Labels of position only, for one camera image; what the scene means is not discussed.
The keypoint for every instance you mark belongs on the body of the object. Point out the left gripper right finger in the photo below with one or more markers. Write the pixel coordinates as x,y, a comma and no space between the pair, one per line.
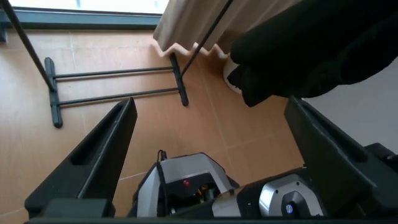
342,174

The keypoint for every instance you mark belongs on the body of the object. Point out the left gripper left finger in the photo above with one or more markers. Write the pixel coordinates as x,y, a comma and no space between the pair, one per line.
99,161

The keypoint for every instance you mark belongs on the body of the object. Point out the black knitted shorts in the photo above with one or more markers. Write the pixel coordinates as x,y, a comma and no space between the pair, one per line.
311,46

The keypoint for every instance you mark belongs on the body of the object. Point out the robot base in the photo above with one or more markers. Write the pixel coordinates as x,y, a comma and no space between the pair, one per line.
186,168

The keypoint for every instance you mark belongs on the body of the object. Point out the black clothes rack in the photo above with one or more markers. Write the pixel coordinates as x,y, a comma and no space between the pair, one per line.
178,81

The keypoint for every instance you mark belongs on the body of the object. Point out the white laundry basket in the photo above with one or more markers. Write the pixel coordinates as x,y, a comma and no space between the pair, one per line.
226,71

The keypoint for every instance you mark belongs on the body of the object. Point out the beige curtain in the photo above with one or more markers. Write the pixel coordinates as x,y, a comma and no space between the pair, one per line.
186,21

